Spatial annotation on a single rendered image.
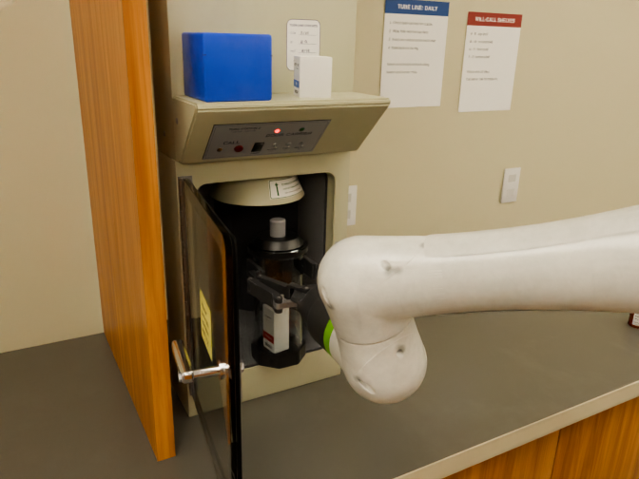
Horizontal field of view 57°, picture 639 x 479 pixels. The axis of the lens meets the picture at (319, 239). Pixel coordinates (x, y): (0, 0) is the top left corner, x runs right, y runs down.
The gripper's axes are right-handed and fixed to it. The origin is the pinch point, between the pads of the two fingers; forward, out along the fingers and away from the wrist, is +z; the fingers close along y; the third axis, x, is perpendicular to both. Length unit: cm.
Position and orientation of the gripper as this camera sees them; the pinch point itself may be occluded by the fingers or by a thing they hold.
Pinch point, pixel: (279, 266)
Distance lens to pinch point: 105.7
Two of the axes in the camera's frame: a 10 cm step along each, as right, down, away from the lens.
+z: -4.6, -3.2, 8.3
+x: -0.4, 9.4, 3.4
